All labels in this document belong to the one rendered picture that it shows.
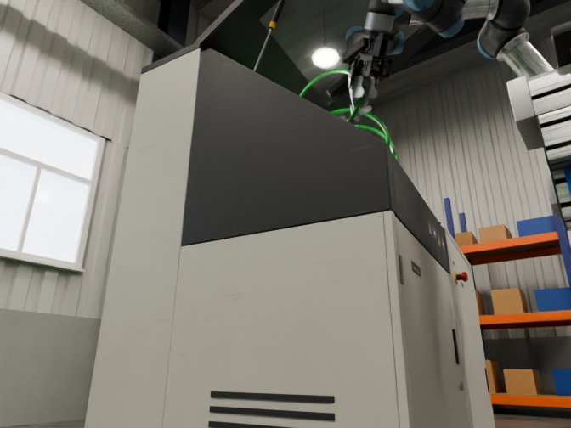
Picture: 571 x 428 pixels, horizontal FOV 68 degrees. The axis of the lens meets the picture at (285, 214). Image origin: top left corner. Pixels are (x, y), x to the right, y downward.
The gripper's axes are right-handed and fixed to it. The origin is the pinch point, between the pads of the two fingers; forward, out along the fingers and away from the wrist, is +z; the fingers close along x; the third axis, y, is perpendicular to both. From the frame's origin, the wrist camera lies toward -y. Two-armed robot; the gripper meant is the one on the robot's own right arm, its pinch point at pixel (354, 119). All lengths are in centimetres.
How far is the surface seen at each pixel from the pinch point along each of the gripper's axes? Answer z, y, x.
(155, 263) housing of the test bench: 50, -48, -32
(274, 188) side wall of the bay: 35.6, -10.2, -32.3
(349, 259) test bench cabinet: 56, 9, -32
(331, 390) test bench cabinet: 81, 4, -32
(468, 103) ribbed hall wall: -411, 2, 652
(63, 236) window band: -55, -384, 142
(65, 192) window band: -104, -385, 134
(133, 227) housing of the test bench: 38, -60, -32
